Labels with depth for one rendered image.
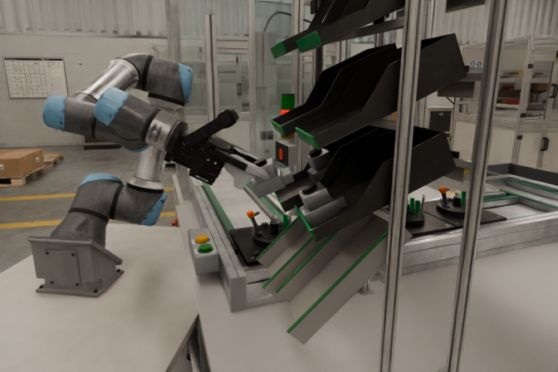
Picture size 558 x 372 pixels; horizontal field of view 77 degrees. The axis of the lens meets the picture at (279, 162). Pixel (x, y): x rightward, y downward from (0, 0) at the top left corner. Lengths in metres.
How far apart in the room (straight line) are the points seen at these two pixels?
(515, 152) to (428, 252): 4.85
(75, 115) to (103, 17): 8.60
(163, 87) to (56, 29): 8.54
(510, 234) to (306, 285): 0.91
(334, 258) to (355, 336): 0.24
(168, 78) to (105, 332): 0.72
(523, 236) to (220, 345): 1.13
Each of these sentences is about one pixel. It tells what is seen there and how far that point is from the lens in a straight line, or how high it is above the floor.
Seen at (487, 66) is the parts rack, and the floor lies 1.48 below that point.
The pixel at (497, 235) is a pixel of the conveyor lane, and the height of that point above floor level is 0.93.
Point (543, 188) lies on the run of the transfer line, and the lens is 2.16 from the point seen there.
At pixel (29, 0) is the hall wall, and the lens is 9.88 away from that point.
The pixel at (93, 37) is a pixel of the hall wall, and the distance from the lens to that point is 9.41.
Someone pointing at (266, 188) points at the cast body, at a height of 1.24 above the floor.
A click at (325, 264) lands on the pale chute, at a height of 1.07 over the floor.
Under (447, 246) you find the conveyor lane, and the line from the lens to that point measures 1.31.
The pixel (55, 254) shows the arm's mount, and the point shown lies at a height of 0.99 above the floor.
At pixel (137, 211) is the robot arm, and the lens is 1.20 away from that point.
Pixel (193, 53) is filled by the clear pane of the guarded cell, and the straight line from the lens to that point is 2.34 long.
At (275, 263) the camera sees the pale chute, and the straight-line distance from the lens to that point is 0.93.
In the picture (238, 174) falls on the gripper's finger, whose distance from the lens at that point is 0.72.
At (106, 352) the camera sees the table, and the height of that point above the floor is 0.86.
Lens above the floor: 1.45
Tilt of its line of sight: 13 degrees down
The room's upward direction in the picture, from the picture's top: straight up
